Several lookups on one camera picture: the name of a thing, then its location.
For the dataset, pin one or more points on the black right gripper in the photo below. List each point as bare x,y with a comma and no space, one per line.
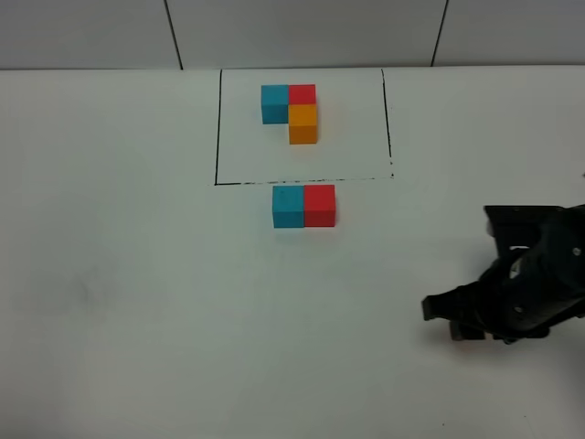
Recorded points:
536,283

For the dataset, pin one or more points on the orange template cube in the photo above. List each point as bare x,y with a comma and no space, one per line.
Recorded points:
303,124

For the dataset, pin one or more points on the red template cube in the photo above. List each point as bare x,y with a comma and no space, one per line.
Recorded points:
302,94

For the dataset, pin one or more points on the blue template cube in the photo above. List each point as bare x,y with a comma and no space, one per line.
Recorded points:
274,104

